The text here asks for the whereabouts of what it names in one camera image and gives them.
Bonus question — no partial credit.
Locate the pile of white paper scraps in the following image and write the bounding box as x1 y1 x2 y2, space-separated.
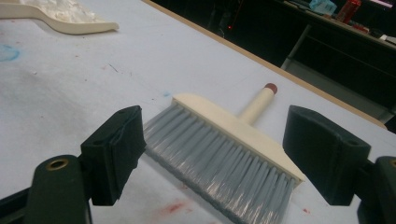
20 0 102 24

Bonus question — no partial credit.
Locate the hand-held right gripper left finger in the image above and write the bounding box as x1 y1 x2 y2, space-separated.
80 105 148 207

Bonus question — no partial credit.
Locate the cream brush with grey bristles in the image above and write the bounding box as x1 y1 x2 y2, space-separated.
143 82 306 224

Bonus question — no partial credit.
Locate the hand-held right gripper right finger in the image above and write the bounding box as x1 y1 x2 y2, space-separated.
282 105 373 206

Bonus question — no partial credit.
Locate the red can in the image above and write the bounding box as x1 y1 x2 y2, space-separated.
335 0 362 24

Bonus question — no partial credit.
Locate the wooden table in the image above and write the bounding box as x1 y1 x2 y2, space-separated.
141 0 388 131

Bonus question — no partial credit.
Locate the cream dustpan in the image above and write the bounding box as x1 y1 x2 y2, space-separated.
0 0 120 35

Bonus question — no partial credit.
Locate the light blue packet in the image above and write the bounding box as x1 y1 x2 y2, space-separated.
309 0 338 16

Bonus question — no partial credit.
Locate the white paper table sheet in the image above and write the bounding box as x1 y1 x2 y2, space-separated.
0 0 396 224

